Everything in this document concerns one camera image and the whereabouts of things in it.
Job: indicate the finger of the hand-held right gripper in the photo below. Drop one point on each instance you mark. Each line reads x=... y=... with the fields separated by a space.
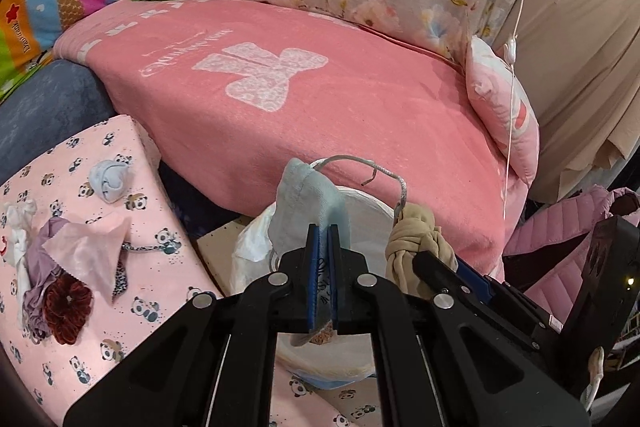
x=475 y=276
x=435 y=269

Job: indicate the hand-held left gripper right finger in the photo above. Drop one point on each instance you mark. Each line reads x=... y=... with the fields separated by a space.
x=334 y=279

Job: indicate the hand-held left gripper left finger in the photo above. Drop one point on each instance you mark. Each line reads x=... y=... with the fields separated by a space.
x=314 y=279

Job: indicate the knotted beige sock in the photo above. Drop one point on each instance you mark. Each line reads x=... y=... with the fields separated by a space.
x=415 y=232

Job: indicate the white plastic bag bin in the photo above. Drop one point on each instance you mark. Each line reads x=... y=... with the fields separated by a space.
x=252 y=247

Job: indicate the light blue sock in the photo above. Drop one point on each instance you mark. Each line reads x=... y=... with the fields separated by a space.
x=111 y=181
x=300 y=197

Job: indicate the pink cloth piece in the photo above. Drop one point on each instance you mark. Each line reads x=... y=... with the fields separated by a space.
x=85 y=252

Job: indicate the dark red scrunchie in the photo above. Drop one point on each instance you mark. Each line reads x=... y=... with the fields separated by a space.
x=67 y=312

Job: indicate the purple cloth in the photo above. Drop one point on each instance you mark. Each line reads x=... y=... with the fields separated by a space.
x=40 y=262

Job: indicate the white cloth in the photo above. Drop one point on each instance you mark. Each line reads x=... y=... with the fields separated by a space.
x=17 y=227

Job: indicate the pink padded jacket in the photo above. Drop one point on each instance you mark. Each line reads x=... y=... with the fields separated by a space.
x=565 y=217

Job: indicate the pink panda-print sheet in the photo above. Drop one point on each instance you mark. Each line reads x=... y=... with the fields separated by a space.
x=165 y=267

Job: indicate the small pink pillow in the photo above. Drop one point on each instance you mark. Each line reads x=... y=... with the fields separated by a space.
x=500 y=107

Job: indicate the pink bow-print blanket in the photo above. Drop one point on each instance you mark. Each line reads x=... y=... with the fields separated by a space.
x=350 y=107

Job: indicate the beige cloth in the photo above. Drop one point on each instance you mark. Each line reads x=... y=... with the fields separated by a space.
x=585 y=57

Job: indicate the rolled light blue sock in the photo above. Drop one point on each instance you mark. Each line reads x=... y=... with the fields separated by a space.
x=111 y=181

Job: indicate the blue-grey cushion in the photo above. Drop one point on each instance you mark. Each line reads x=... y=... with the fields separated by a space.
x=45 y=107

